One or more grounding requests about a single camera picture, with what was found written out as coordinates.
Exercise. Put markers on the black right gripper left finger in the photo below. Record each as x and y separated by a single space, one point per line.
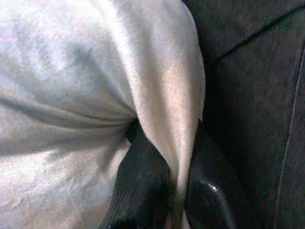
143 190

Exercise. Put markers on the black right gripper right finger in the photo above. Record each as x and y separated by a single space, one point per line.
214 190

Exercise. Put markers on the white pillow green tree print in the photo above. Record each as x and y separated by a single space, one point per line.
71 71

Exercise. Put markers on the dark tufted headboard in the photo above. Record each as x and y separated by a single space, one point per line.
250 83

